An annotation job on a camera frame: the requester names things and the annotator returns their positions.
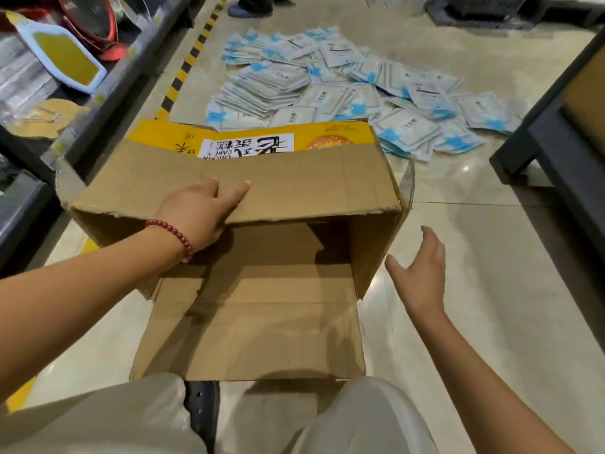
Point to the person's left hand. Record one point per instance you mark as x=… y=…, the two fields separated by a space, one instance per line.
x=198 y=212

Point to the person's right hand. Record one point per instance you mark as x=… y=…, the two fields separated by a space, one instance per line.
x=423 y=283

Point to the brown cardboard box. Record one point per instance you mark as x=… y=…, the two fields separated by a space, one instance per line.
x=283 y=184

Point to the black metal store shelving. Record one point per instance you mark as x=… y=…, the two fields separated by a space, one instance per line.
x=23 y=212

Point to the person's right forearm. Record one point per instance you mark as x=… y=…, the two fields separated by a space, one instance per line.
x=482 y=387

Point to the person's left forearm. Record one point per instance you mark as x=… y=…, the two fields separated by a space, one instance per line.
x=71 y=302

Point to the person's black left shoe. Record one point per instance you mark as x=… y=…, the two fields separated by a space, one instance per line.
x=203 y=411

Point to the person's light grey trousers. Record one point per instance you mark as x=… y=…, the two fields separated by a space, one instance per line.
x=94 y=420

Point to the tan bear shaped item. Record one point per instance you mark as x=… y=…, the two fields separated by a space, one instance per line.
x=52 y=118

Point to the pile of white blue sheets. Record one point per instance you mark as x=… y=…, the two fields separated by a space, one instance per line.
x=331 y=89

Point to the black wooden display stand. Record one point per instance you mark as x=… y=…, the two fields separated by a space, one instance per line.
x=557 y=146

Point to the white blue framed mirror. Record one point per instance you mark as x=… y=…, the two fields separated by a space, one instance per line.
x=66 y=56

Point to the stack of clear plastic packs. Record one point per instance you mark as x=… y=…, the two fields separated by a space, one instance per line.
x=23 y=85

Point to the white oval mirror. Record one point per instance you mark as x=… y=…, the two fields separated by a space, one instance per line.
x=137 y=4

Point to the red round mirror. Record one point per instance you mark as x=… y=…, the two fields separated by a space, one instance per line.
x=90 y=16

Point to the yellow white pillar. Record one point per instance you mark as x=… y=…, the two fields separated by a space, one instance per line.
x=402 y=2

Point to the dark grey bin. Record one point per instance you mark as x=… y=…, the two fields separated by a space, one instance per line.
x=487 y=4

